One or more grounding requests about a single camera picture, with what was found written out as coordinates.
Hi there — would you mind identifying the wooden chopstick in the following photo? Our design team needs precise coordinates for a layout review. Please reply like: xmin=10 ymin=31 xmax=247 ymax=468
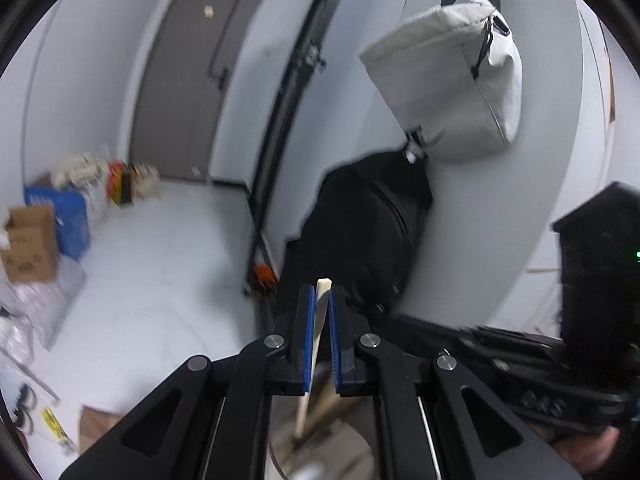
xmin=292 ymin=278 xmax=334 ymax=442

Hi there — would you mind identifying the clear plastic bag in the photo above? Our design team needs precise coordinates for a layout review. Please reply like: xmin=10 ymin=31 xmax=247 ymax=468
xmin=0 ymin=310 xmax=61 ymax=406

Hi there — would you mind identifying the white sack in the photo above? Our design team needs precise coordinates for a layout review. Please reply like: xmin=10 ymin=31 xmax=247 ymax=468
xmin=82 ymin=175 xmax=111 ymax=221

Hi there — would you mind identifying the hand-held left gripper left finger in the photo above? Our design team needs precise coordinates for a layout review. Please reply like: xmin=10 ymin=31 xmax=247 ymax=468
xmin=59 ymin=284 xmax=317 ymax=480

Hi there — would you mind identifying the blue cardboard box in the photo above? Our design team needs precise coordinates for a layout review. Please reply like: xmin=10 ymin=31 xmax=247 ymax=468
xmin=24 ymin=185 xmax=91 ymax=261

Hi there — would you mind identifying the brown cardboard box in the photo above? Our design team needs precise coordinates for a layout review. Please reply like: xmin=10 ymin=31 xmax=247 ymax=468
xmin=0 ymin=205 xmax=60 ymax=283

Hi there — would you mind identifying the black and white sneaker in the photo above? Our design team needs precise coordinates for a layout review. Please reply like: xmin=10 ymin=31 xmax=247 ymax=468
xmin=12 ymin=382 xmax=38 ymax=431

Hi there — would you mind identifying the small yellow item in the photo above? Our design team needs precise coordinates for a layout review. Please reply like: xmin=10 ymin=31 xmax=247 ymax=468
xmin=41 ymin=407 xmax=76 ymax=453

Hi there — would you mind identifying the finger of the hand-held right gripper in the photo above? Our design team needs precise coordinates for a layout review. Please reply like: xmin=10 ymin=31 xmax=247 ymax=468
xmin=395 ymin=312 xmax=501 ymax=363

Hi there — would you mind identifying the checked mat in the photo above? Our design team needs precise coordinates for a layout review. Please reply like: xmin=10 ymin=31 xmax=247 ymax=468
xmin=80 ymin=400 xmax=376 ymax=480

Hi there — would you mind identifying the black metal frame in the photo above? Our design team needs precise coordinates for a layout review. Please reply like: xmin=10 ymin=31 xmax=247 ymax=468
xmin=242 ymin=0 xmax=351 ymax=296

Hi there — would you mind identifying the grey door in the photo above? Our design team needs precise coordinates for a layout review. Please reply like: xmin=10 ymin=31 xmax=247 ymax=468
xmin=129 ymin=0 xmax=268 ymax=183

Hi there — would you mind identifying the white canvas bag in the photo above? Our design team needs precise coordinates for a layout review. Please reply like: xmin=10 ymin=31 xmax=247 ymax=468
xmin=359 ymin=0 xmax=523 ymax=163

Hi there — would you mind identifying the large grey parcel bag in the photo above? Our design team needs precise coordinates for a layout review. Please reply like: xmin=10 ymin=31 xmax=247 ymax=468
xmin=0 ymin=260 xmax=86 ymax=351

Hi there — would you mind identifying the person's right hand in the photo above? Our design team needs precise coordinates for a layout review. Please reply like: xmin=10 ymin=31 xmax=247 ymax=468
xmin=550 ymin=427 xmax=631 ymax=480

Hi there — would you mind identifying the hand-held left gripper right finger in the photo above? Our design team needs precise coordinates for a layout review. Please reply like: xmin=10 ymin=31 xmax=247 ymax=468
xmin=327 ymin=286 xmax=583 ymax=480

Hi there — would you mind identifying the black backpack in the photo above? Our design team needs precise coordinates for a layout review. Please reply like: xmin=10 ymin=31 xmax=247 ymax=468
xmin=277 ymin=150 xmax=435 ymax=321

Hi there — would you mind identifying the orange tool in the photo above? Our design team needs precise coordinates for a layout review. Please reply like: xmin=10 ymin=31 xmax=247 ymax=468
xmin=252 ymin=262 xmax=278 ymax=291

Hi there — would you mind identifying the white plastic bag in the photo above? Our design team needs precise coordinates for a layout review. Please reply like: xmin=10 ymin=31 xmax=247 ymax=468
xmin=131 ymin=162 xmax=161 ymax=198

